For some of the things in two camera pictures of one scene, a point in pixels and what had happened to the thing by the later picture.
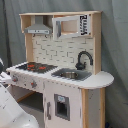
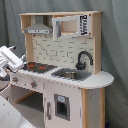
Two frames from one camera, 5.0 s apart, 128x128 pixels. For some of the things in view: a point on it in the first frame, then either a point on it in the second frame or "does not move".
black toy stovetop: [36, 67] does not move
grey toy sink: [71, 74] does not move
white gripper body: [4, 76] → [9, 59]
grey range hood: [39, 27] does not move
